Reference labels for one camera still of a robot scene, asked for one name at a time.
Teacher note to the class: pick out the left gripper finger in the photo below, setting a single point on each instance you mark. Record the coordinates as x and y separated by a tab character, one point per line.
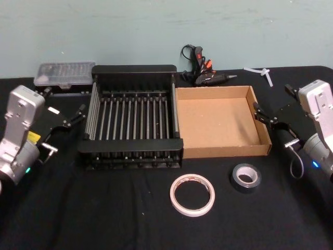
76	117
45	91

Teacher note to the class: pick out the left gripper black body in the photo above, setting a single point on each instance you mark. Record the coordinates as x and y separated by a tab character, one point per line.
49	119

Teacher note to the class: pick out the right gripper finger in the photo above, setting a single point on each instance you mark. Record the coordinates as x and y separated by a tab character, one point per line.
291	90
264	115

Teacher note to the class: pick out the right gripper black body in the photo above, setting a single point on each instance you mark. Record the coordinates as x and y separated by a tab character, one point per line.
291	122

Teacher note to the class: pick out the roll of white tape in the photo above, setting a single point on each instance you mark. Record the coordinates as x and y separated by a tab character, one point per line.
192	213

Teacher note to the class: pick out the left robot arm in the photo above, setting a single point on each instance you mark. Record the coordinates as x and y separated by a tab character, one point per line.
18	122

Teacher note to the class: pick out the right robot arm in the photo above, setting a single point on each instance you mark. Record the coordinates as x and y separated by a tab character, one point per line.
318	109

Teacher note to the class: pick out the clear plastic case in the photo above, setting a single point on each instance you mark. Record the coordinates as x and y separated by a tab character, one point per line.
65	71

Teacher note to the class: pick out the white three-armed plastic piece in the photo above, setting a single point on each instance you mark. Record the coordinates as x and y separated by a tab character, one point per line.
265	72

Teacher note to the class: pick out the shallow brown cardboard tray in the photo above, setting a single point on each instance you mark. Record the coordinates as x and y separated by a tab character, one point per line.
216	122

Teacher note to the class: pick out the black rack with steel bars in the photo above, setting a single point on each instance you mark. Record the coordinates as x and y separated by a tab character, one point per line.
130	147

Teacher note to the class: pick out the roll of silver tape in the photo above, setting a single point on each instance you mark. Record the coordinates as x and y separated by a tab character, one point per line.
245	189

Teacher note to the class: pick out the black table cloth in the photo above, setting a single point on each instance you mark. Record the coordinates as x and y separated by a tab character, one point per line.
104	208

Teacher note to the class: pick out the pale wall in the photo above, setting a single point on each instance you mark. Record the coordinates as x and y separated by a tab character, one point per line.
156	26

